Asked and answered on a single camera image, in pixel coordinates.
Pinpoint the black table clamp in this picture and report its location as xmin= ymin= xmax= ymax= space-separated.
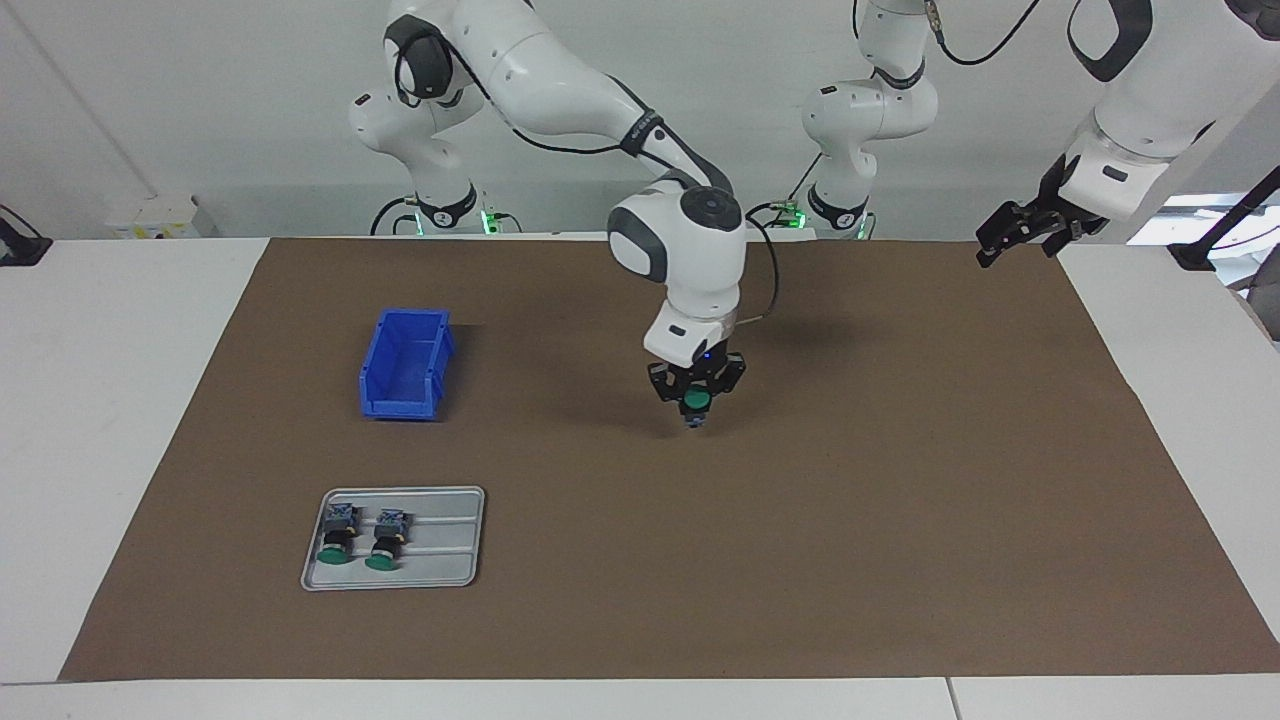
xmin=0 ymin=205 xmax=53 ymax=267

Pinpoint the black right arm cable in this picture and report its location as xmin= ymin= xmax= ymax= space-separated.
xmin=395 ymin=40 xmax=781 ymax=323

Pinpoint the silver metal tray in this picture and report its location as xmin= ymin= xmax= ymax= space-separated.
xmin=300 ymin=486 xmax=487 ymax=592

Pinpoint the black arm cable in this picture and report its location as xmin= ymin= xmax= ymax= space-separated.
xmin=920 ymin=0 xmax=1046 ymax=68
xmin=395 ymin=40 xmax=781 ymax=323

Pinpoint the blue plastic storage bin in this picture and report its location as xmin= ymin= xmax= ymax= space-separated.
xmin=358 ymin=308 xmax=456 ymax=422

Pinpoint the black slanted pole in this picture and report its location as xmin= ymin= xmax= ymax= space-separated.
xmin=1168 ymin=165 xmax=1280 ymax=271

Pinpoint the brown table mat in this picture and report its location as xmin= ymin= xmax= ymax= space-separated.
xmin=58 ymin=237 xmax=1280 ymax=683

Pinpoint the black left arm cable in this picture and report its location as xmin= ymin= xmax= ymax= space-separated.
xmin=920 ymin=0 xmax=1046 ymax=68

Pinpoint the grey background chair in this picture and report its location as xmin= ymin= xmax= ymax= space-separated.
xmin=1240 ymin=268 xmax=1280 ymax=343

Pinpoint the white box yellow label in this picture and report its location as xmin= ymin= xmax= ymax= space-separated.
xmin=105 ymin=195 xmax=219 ymax=239

